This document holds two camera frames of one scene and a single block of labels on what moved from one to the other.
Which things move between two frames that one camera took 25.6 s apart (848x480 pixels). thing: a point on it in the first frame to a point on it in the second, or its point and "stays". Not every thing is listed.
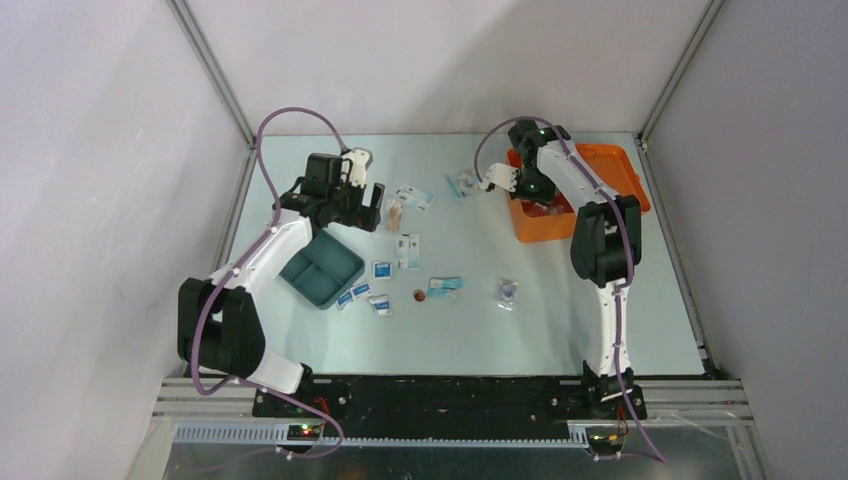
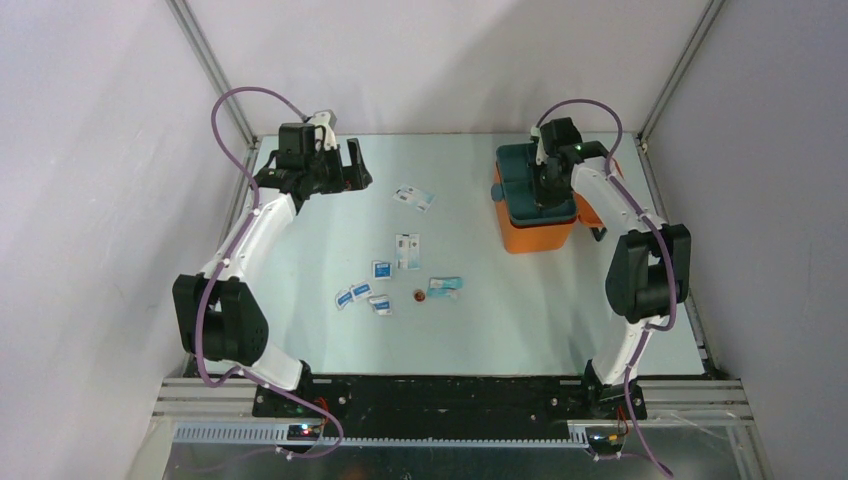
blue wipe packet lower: (381, 304) stays
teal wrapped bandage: (444, 286) stays
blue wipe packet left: (343, 300) stays
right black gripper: (546, 196) to (551, 200)
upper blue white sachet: (421, 199) stays
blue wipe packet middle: (361, 289) stays
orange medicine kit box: (610, 164) to (540, 238)
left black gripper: (361, 217) to (348, 178)
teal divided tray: (326, 269) to (517, 166)
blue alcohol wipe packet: (381, 270) stays
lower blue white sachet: (408, 251) stays
